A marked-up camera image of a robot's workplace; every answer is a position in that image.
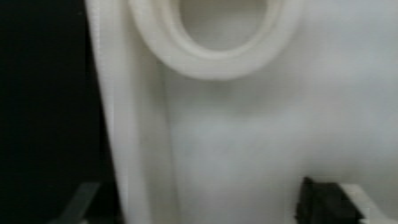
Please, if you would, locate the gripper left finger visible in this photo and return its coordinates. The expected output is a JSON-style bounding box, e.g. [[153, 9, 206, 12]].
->
[[50, 182, 101, 224]]

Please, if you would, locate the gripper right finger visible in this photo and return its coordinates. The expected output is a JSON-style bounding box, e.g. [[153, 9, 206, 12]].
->
[[295, 177, 386, 224]]

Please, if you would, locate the white square table top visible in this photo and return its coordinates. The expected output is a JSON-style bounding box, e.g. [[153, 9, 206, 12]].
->
[[85, 0, 398, 224]]

